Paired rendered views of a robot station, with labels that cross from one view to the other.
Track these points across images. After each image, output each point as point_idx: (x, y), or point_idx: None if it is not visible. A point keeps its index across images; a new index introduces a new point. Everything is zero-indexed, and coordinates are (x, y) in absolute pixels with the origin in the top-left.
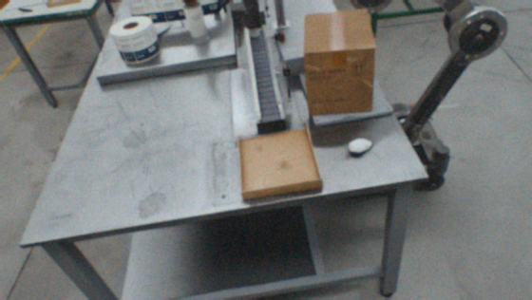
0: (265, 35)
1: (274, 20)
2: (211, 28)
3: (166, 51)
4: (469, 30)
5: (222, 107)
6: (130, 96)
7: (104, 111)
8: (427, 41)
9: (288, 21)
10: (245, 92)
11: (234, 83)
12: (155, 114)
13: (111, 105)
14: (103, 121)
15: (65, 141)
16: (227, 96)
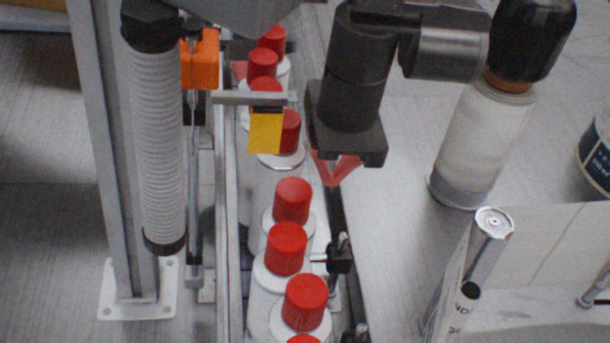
0: (224, 32)
1: (164, 338)
2: (443, 254)
3: (552, 154)
4: None
5: (332, 8)
6: (561, 74)
7: (592, 50)
8: None
9: (101, 306)
10: (286, 28)
11: (315, 56)
12: None
13: (587, 60)
14: (573, 30)
15: (609, 8)
16: (326, 29)
